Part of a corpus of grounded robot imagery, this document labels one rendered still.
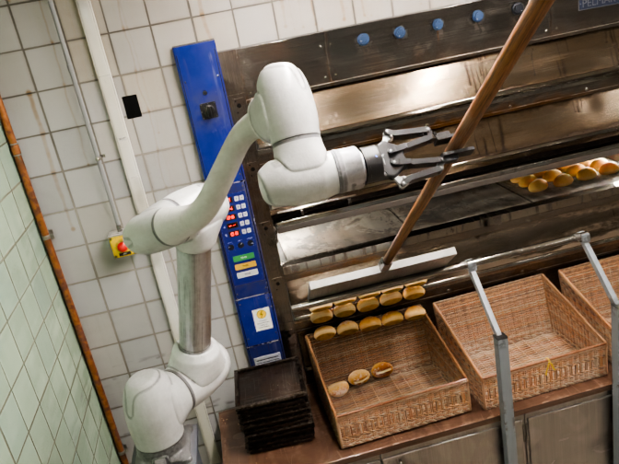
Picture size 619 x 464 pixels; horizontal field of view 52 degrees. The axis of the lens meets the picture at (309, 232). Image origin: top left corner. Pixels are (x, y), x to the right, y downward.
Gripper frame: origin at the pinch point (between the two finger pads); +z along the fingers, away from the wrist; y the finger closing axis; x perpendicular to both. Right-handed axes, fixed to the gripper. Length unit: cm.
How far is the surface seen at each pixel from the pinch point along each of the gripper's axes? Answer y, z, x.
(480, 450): 73, 28, -147
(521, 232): -12, 80, -153
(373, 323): 12, 2, -157
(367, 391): 39, -8, -166
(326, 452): 58, -33, -143
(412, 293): 4, 21, -149
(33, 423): 25, -122, -90
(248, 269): -21, -46, -141
